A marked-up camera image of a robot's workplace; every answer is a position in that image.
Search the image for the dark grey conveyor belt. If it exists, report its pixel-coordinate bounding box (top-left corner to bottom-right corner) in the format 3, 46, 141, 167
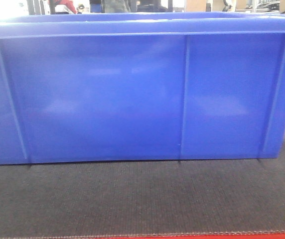
0, 141, 285, 239

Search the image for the large blue plastic bin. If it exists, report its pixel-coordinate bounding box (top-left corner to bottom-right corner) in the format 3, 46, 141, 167
0, 12, 285, 165

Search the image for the person in red jacket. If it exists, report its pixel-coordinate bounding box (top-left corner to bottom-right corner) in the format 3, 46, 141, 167
47, 0, 77, 14

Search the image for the person in green jacket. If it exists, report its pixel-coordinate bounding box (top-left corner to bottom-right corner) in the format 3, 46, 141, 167
102, 0, 131, 13

